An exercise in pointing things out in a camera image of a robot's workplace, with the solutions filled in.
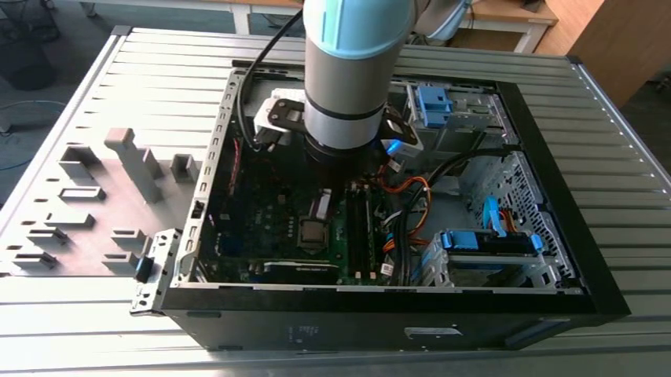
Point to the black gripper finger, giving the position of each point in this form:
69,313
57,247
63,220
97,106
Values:
320,204

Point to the CPU with silver top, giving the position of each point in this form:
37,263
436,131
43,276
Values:
314,233

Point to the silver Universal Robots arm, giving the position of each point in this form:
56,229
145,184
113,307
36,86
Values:
346,98

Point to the CPU socket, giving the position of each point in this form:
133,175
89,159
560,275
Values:
314,250

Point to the black RAM slot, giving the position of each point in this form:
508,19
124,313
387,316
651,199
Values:
370,235
354,235

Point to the green motherboard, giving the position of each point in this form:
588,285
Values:
246,235

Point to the black graphics card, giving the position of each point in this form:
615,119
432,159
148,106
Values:
302,271

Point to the blue drive bay latch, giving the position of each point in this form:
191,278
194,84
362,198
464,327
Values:
434,100

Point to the grey power supply unit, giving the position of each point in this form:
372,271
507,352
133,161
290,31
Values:
251,92

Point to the silver metal drive cage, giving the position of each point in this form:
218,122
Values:
466,129

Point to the blue disk carrier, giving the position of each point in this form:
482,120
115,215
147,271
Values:
462,240

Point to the black PC case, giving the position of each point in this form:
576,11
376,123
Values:
356,334

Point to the grey parts rack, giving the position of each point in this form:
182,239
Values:
125,212

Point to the black and blue latch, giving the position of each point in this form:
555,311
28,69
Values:
144,269

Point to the silver disk bay cage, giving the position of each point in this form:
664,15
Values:
539,267

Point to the wooden top desk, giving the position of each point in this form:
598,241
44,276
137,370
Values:
503,13

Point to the wooden cabinet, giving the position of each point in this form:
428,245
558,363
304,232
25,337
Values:
618,47

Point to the black office chair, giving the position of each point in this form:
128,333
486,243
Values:
31,66

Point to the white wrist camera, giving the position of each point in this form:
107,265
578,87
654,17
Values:
278,118
406,147

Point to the grey slot retainer bracket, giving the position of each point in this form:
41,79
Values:
167,243

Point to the white frame desk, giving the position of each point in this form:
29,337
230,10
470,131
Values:
240,21

